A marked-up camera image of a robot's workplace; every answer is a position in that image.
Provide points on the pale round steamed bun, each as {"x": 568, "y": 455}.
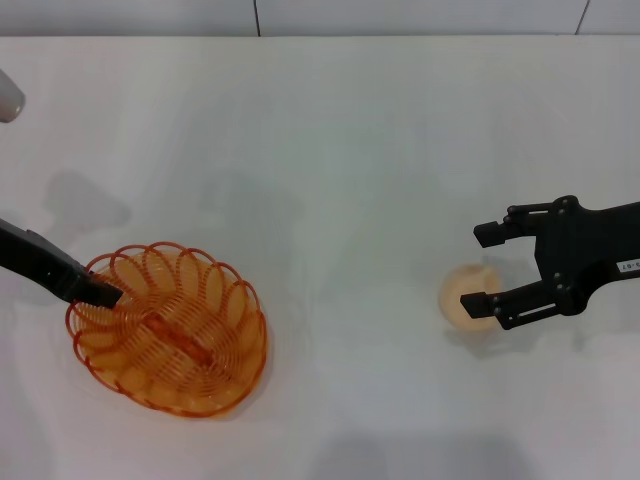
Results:
{"x": 457, "y": 300}

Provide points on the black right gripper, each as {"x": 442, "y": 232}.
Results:
{"x": 575, "y": 250}

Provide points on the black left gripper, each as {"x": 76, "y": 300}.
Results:
{"x": 40, "y": 260}

